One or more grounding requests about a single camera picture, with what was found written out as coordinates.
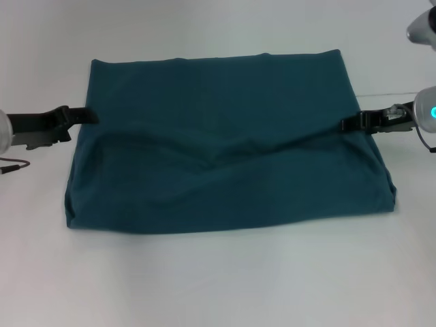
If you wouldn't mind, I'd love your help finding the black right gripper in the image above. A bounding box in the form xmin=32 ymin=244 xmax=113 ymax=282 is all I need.
xmin=340 ymin=100 xmax=418 ymax=136

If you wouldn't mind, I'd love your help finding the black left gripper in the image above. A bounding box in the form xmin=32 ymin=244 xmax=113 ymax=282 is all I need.
xmin=5 ymin=106 xmax=100 ymax=151

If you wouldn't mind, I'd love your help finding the teal T-shirt with FREE print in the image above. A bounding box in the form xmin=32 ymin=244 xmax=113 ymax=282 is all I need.
xmin=64 ymin=49 xmax=399 ymax=238

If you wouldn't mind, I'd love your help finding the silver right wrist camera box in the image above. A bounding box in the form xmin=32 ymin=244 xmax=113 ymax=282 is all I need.
xmin=405 ymin=7 xmax=436 ymax=52

